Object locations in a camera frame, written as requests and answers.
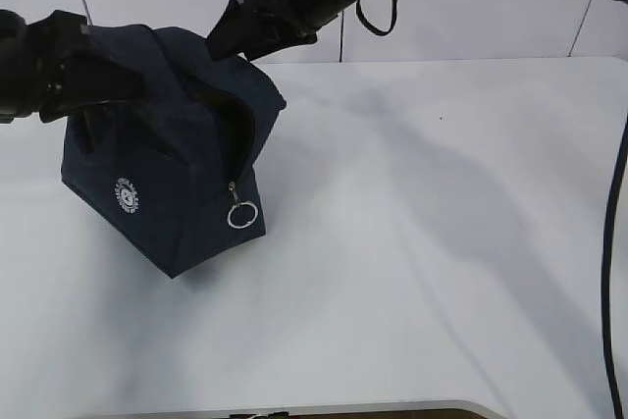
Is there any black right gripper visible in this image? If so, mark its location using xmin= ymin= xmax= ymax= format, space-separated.
xmin=205 ymin=0 xmax=343 ymax=62

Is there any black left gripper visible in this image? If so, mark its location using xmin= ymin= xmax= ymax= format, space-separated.
xmin=15 ymin=10 xmax=145 ymax=123

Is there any navy blue lunch bag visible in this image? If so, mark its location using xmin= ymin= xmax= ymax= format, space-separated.
xmin=61 ymin=25 xmax=286 ymax=278

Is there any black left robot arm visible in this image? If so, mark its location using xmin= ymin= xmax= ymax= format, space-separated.
xmin=1 ymin=10 xmax=145 ymax=124

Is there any silver zipper pull ring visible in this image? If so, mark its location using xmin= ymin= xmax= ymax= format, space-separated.
xmin=226 ymin=182 xmax=259 ymax=230

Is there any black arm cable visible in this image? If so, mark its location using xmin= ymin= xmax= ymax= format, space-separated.
xmin=601 ymin=114 xmax=628 ymax=419

